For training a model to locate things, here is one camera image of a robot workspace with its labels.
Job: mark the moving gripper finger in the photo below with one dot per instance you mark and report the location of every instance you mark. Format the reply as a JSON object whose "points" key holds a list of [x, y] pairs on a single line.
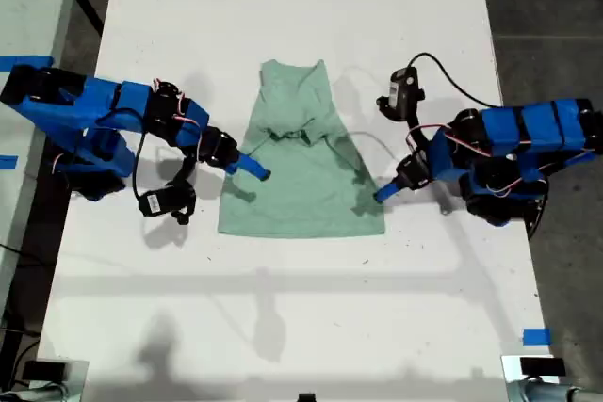
{"points": [[245, 171], [387, 188]]}

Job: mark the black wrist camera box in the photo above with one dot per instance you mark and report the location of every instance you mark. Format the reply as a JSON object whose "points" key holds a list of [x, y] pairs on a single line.
{"points": [[160, 202], [402, 89]]}

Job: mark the pale side table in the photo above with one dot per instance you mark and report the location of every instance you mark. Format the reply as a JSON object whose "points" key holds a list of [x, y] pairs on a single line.
{"points": [[28, 6]]}

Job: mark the long blue tape strip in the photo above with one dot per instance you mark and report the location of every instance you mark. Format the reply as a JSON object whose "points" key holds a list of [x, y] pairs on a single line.
{"points": [[28, 60]]}

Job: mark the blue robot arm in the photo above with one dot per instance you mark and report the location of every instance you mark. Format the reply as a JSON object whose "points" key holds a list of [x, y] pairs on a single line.
{"points": [[70, 105], [537, 126]]}

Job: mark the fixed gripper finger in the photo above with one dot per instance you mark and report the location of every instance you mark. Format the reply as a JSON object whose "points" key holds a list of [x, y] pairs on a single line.
{"points": [[253, 165], [390, 194]]}

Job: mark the small black box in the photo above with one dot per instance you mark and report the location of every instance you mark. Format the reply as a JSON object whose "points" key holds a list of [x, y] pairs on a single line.
{"points": [[542, 366], [44, 370]]}

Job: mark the small black object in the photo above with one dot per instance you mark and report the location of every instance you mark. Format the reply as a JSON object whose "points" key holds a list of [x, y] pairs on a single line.
{"points": [[306, 398]]}

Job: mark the grey tube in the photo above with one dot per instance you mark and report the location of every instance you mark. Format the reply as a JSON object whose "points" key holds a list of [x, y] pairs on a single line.
{"points": [[542, 395], [42, 395]]}

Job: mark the pale green T-shirt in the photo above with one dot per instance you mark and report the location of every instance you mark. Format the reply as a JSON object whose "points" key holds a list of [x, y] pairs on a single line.
{"points": [[301, 195]]}

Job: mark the black stand leg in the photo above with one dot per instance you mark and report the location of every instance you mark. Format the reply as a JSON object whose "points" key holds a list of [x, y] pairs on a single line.
{"points": [[92, 11]]}

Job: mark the black camera stalk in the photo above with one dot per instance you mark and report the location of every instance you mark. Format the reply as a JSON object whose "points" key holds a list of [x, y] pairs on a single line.
{"points": [[184, 171], [414, 126]]}

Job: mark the short blue tape strip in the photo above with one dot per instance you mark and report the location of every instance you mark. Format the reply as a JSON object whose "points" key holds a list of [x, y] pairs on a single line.
{"points": [[7, 163]]}

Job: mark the blue tape patch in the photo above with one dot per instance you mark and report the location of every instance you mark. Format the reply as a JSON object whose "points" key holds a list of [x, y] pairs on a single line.
{"points": [[537, 337]]}

